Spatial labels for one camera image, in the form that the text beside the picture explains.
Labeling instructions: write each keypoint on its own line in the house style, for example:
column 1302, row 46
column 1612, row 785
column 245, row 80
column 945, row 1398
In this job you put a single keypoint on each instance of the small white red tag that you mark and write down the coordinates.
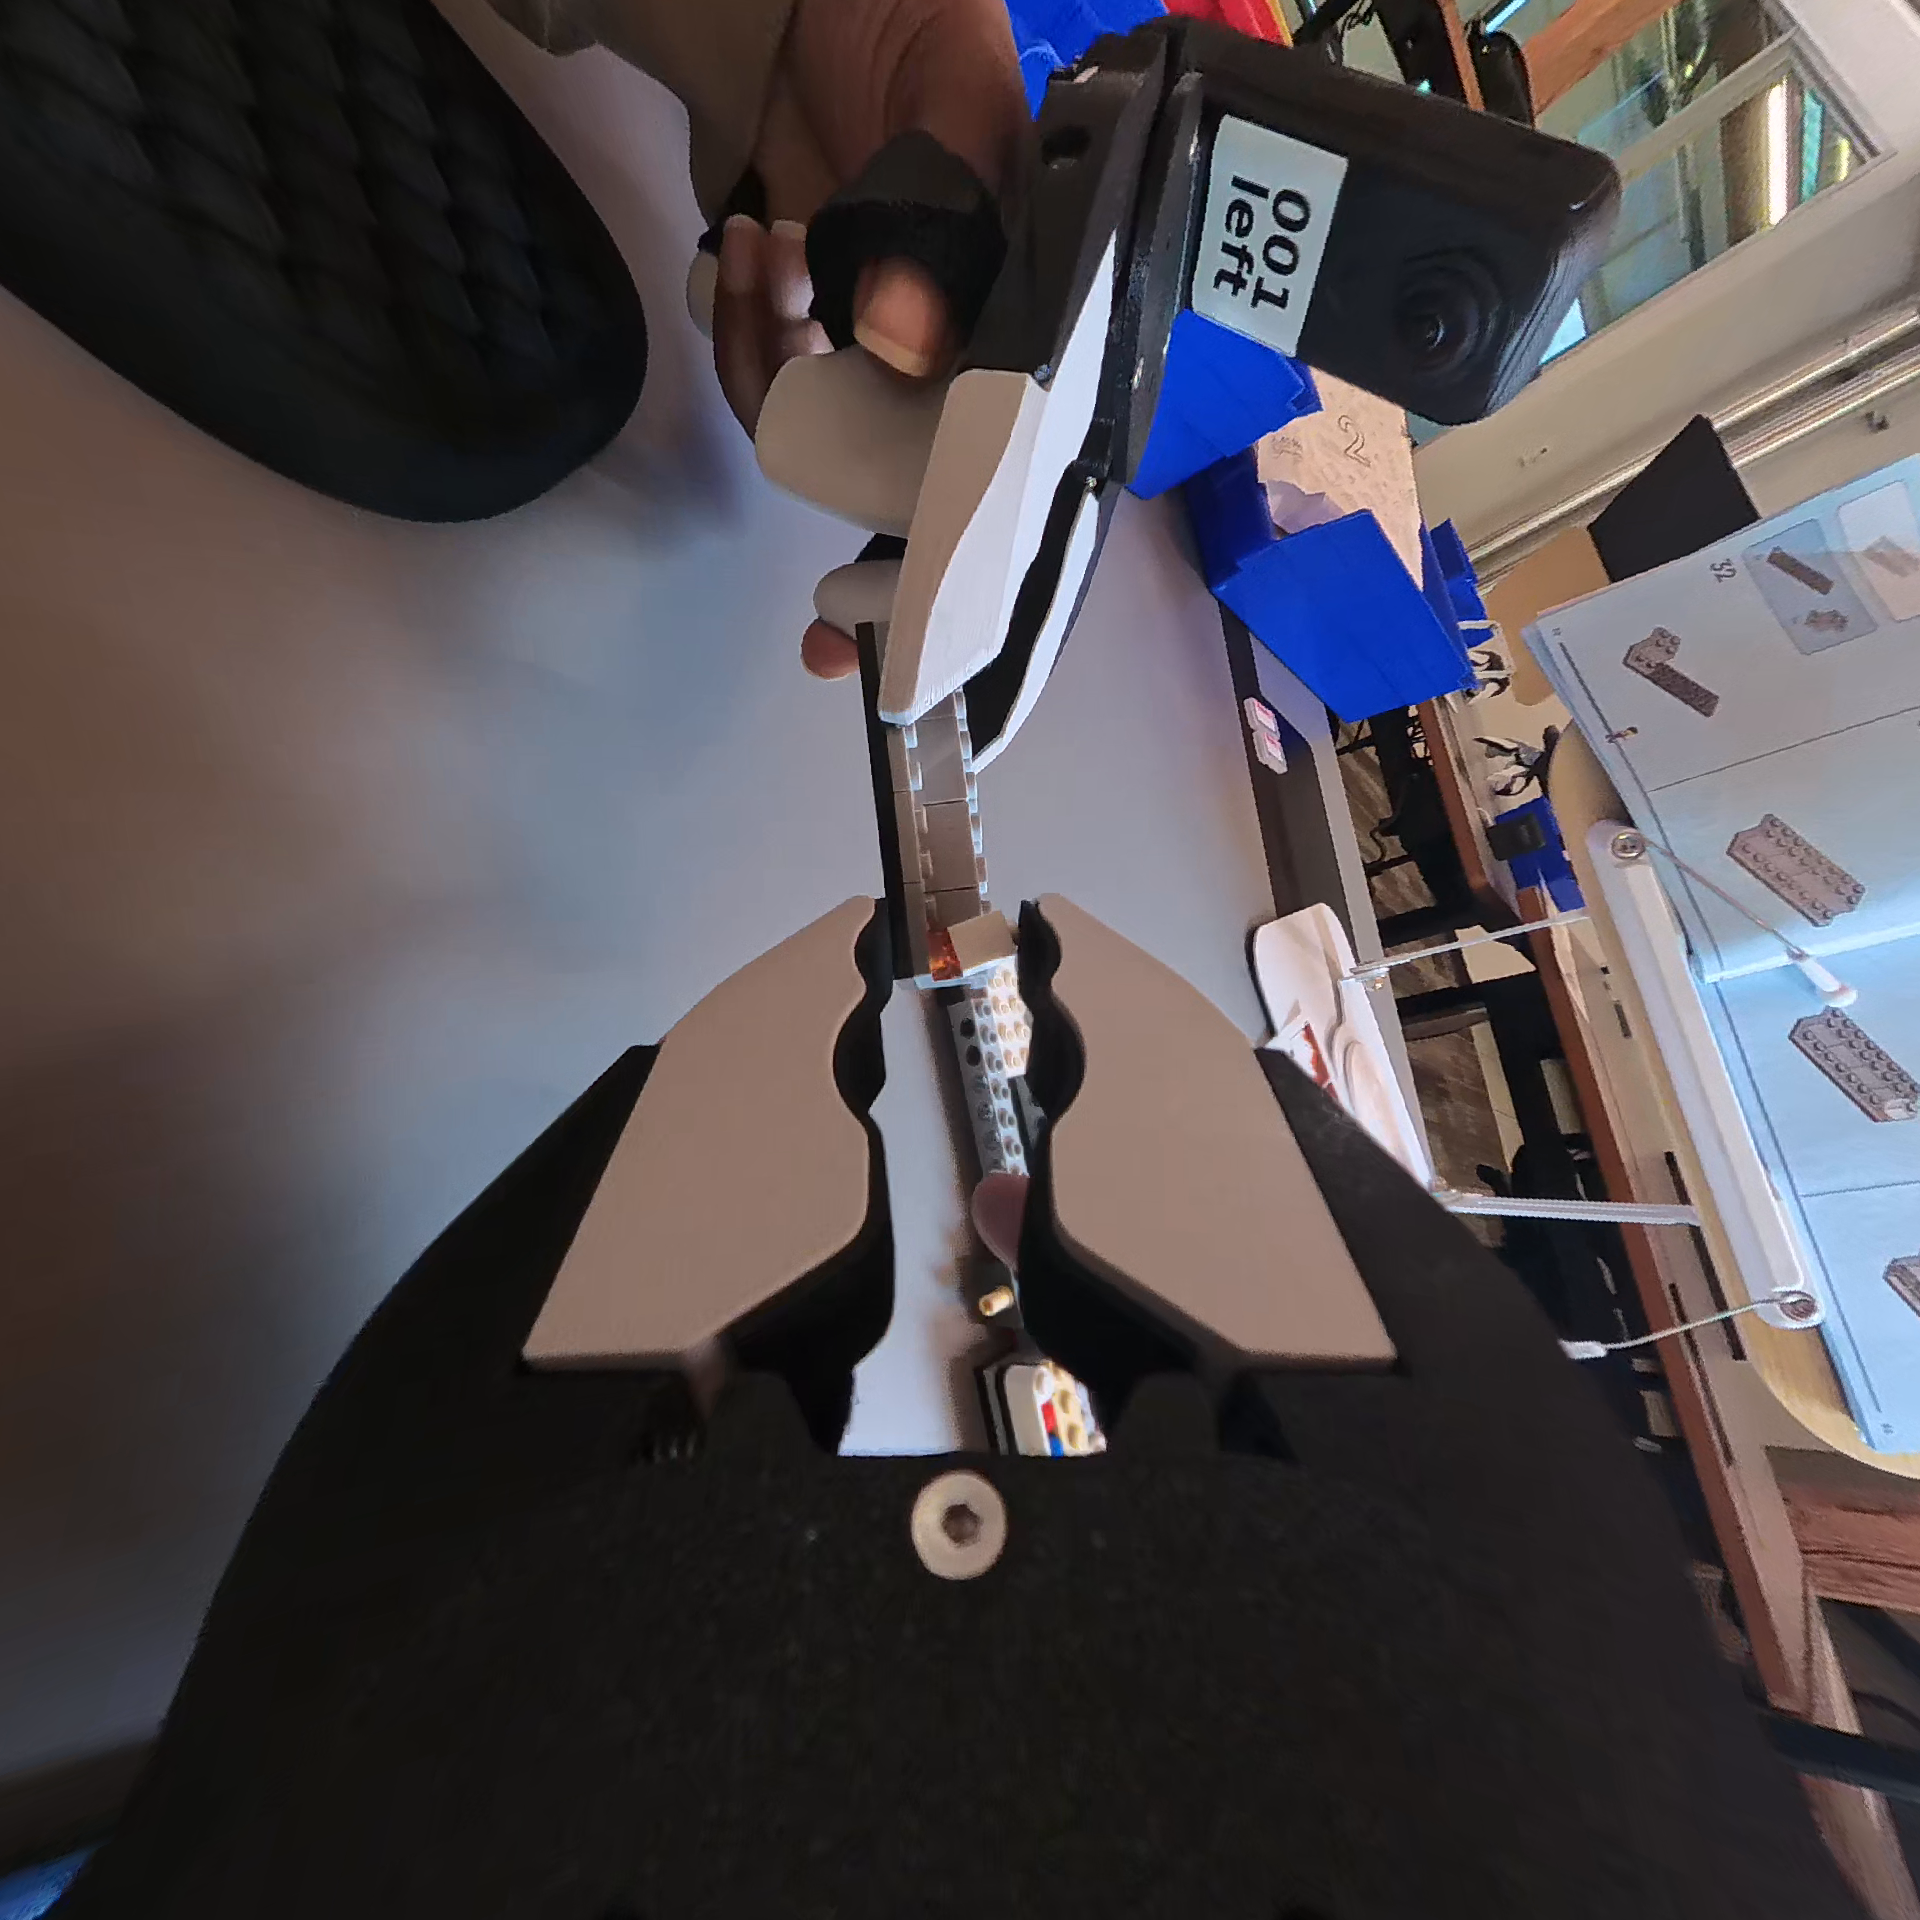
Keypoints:
column 1265, row 735

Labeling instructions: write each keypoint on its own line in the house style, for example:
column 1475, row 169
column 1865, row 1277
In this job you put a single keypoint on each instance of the lego instruction booklet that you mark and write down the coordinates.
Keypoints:
column 1770, row 721

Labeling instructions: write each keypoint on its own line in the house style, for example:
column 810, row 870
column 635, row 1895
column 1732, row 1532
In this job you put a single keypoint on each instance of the large blue plastic bin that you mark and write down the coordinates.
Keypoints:
column 1214, row 405

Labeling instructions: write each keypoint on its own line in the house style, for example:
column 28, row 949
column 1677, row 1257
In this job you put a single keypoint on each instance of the small blue plastic bin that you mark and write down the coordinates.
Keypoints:
column 1451, row 580

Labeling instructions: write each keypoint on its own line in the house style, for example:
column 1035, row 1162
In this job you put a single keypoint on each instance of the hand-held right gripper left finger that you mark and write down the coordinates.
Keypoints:
column 704, row 1184

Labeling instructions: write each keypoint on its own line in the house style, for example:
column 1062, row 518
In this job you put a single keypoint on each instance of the white book stand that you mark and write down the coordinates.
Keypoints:
column 1318, row 960

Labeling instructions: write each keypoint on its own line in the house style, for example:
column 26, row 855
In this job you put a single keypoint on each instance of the black braided cushion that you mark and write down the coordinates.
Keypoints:
column 299, row 225

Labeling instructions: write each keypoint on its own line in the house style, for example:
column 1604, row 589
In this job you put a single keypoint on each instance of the medium blue plastic bin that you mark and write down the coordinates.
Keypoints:
column 1336, row 615

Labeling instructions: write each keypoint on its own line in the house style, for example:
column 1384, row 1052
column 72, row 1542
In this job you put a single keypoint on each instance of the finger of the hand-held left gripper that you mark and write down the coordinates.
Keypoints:
column 973, row 557
column 1058, row 630

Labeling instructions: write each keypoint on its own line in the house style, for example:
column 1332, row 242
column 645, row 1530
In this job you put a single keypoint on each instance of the person's right hand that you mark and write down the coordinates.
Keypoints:
column 998, row 1218

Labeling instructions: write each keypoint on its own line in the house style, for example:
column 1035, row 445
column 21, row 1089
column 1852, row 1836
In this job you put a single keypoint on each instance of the grey lego wall assembly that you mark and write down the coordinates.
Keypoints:
column 945, row 839

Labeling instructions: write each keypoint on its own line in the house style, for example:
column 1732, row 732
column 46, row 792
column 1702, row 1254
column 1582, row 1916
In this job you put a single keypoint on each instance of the red plastic bin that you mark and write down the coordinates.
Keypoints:
column 1230, row 14

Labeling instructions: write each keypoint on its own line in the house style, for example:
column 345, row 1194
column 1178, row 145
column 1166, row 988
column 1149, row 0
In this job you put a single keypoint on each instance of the person's left hand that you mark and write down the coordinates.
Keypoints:
column 884, row 76

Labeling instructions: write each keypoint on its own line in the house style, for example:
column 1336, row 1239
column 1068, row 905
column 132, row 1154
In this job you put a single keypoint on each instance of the lego sticker sheet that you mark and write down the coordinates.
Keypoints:
column 1306, row 1050

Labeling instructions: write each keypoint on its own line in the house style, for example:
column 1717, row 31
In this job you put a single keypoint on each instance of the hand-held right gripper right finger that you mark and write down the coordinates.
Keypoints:
column 1200, row 1184

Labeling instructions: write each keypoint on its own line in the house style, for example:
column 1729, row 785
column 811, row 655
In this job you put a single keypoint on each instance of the crumpled white paper bag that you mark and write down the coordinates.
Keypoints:
column 1349, row 452

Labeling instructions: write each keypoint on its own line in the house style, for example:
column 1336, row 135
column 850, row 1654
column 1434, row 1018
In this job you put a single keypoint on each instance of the lego vehicle base assembly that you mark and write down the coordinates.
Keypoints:
column 997, row 1050

